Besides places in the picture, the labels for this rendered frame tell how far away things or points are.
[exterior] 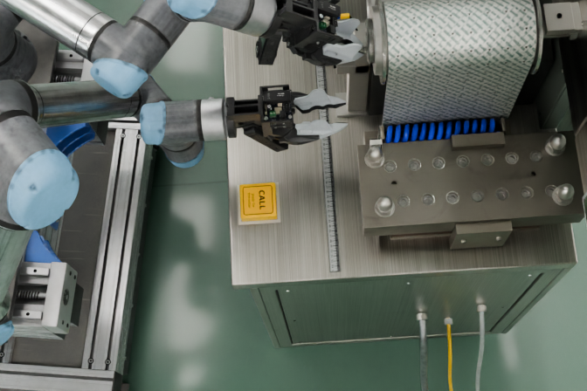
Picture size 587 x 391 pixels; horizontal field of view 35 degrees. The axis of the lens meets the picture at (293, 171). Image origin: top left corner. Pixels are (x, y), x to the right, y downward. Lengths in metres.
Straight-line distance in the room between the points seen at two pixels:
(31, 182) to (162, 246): 1.40
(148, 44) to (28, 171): 0.26
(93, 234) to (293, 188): 0.91
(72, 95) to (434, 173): 0.66
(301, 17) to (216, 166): 1.45
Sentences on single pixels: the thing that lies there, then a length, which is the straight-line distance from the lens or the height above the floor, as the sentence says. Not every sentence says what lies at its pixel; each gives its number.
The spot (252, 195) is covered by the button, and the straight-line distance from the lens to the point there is 1.84.
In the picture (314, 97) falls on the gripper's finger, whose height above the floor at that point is 1.12.
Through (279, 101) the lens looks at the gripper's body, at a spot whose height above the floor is 1.15.
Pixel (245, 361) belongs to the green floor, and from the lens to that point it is 2.70.
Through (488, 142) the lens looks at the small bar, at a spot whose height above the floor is 1.05.
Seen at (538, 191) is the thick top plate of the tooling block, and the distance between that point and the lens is 1.76.
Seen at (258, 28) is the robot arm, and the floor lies 1.40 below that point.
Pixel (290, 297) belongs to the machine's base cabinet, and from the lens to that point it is 1.97.
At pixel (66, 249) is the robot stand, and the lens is 2.64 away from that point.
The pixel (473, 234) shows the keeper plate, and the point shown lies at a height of 1.01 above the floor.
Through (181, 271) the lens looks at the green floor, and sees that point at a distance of 2.77.
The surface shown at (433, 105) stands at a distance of 1.71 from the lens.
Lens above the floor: 2.67
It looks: 71 degrees down
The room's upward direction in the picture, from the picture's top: 8 degrees counter-clockwise
